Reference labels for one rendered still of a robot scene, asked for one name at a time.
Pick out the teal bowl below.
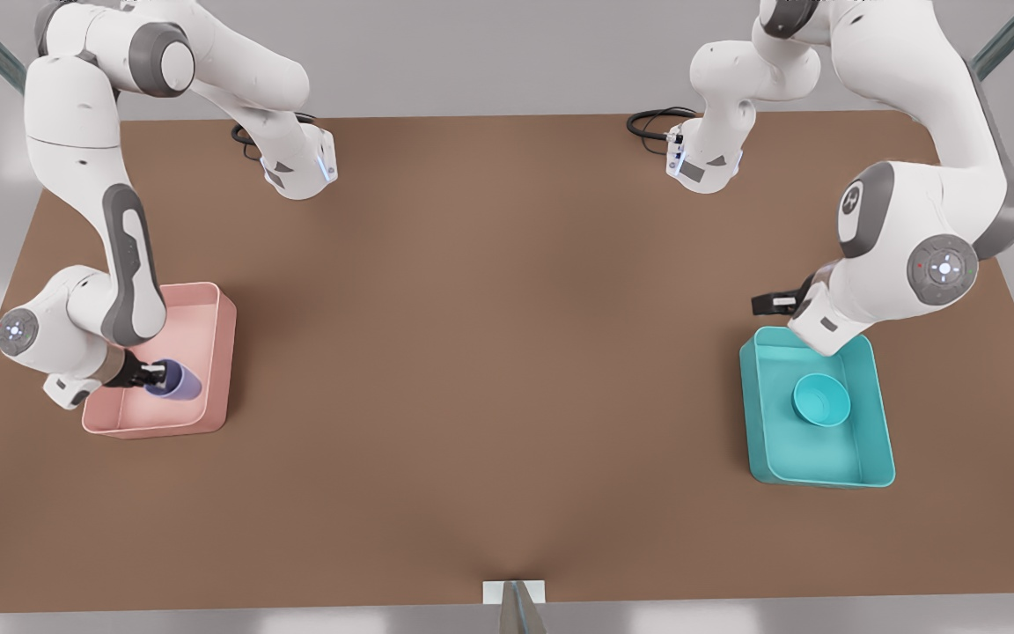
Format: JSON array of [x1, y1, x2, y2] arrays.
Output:
[[792, 373, 852, 428]]

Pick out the teal box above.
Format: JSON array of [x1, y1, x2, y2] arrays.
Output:
[[739, 326, 896, 489]]

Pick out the pink box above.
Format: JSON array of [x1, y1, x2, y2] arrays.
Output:
[[82, 282, 238, 439]]

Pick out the purple cup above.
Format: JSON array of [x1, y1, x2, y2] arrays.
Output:
[[145, 359, 203, 402]]

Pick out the black cable loop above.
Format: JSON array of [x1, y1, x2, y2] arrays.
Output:
[[231, 113, 319, 162], [627, 107, 700, 156]]

